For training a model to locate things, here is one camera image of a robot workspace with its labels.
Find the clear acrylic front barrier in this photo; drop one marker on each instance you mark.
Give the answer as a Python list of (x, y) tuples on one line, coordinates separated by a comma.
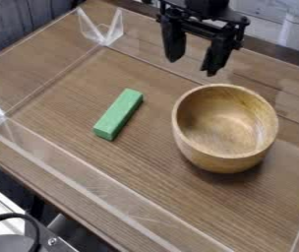
[(127, 220)]

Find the brown wooden bowl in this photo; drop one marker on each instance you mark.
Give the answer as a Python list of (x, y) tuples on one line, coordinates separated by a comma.
[(224, 126)]

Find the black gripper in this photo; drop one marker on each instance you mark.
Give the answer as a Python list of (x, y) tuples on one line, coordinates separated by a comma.
[(206, 18)]

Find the green rectangular block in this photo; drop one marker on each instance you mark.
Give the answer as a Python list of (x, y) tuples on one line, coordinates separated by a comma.
[(117, 114)]

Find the grey metal bracket with screw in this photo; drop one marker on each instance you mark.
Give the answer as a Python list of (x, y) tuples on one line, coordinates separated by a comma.
[(52, 233)]

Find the white container in background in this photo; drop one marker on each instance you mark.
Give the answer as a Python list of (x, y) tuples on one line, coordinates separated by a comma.
[(298, 29)]

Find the clear acrylic corner bracket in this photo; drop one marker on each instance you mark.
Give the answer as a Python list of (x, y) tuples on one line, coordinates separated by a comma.
[(101, 34)]

